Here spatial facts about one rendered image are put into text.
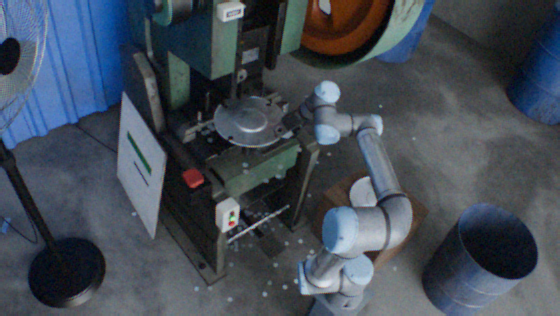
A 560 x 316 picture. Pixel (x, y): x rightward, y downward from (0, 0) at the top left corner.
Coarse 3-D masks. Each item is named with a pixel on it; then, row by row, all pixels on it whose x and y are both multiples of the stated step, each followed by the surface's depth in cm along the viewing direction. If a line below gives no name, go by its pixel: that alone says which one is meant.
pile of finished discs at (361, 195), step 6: (360, 180) 209; (366, 180) 210; (354, 186) 206; (360, 186) 207; (366, 186) 207; (354, 192) 204; (360, 192) 204; (366, 192) 205; (372, 192) 204; (402, 192) 207; (354, 198) 202; (360, 198) 202; (366, 198) 202; (372, 198) 202; (354, 204) 199; (360, 204) 199; (366, 204) 200; (372, 204) 199
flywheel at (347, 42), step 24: (312, 0) 163; (336, 0) 153; (360, 0) 145; (384, 0) 132; (312, 24) 169; (336, 24) 159; (360, 24) 146; (384, 24) 140; (312, 48) 170; (336, 48) 159
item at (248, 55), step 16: (256, 16) 147; (256, 32) 142; (240, 48) 142; (256, 48) 147; (240, 64) 147; (256, 64) 153; (224, 80) 154; (240, 80) 151; (256, 80) 154; (240, 96) 155
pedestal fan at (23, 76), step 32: (0, 0) 102; (32, 0) 102; (0, 64) 94; (32, 64) 118; (0, 96) 113; (0, 160) 128; (32, 224) 165; (64, 256) 193; (96, 256) 196; (32, 288) 181; (64, 288) 183; (96, 288) 188
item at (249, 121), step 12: (228, 108) 170; (240, 108) 170; (252, 108) 171; (264, 108) 172; (276, 108) 173; (216, 120) 164; (228, 120) 165; (240, 120) 165; (252, 120) 166; (264, 120) 167; (276, 120) 168; (228, 132) 160; (240, 132) 161; (252, 132) 162; (264, 132) 163; (240, 144) 157; (252, 144) 158; (264, 144) 158
